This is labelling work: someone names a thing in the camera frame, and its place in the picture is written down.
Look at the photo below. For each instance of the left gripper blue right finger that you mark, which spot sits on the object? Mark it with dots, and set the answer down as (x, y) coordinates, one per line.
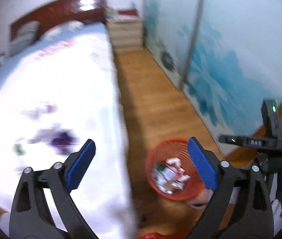
(199, 156)

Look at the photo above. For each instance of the beige bedside drawer cabinet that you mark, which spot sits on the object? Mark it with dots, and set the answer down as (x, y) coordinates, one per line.
(126, 34)

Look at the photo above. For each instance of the red plastic trash basket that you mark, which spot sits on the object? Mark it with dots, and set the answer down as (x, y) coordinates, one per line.
(193, 190)

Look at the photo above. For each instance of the purple wrapper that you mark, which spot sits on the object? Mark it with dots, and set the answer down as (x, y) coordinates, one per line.
(63, 141)

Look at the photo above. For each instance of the wooden bed with headboard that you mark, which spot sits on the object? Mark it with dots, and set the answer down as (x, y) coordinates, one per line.
(56, 42)

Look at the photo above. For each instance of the grey trouser leg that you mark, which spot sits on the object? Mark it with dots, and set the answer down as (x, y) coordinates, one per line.
(262, 217)

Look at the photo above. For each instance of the grey plaid pillow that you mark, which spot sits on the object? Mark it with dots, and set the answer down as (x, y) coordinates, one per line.
(26, 36)

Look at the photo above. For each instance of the glass sliding wardrobe doors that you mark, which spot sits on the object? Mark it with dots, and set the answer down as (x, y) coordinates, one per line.
(225, 55)

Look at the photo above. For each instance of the small green wrapper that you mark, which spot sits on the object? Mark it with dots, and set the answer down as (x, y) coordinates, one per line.
(18, 150)

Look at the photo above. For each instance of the white cloth on bed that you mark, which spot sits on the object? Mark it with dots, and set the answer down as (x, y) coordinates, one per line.
(107, 207)

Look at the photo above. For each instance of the red and white carton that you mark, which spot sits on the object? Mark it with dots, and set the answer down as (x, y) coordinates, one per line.
(174, 173)

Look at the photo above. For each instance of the red plastic stool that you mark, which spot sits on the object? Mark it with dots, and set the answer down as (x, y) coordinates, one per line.
(156, 235)

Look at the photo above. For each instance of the green snack bag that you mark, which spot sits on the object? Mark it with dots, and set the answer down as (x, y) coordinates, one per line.
(158, 175)

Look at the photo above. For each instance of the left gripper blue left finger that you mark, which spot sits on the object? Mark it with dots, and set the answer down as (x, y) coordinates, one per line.
(77, 164)

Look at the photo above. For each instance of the white and blue pillow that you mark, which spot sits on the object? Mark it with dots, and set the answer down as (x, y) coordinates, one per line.
(56, 31)

